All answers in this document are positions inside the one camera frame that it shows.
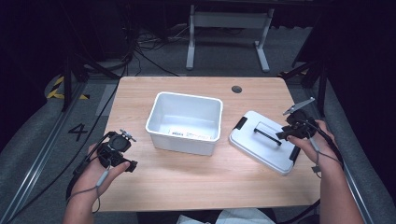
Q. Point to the yellow black floor tape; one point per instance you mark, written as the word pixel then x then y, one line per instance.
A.
pixel 56 91

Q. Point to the white plastic storage box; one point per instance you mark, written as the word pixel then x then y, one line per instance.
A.
pixel 186 112

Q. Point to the person's right hand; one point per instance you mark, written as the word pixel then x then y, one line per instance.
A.
pixel 323 152

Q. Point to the white label in box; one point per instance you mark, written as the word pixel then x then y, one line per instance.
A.
pixel 190 133

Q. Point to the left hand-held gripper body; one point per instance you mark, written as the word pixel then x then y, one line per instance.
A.
pixel 116 144

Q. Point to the white metal table frame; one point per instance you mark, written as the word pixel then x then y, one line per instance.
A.
pixel 230 20

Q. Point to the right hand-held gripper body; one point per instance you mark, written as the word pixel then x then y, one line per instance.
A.
pixel 300 126

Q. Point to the round black table grommet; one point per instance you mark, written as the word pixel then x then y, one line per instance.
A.
pixel 236 89

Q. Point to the black tripod stand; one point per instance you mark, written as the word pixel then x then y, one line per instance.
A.
pixel 322 90
pixel 67 84

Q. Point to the person's left hand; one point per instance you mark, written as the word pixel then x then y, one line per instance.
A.
pixel 91 179

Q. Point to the person's white clothing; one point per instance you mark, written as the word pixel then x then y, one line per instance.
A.
pixel 236 217

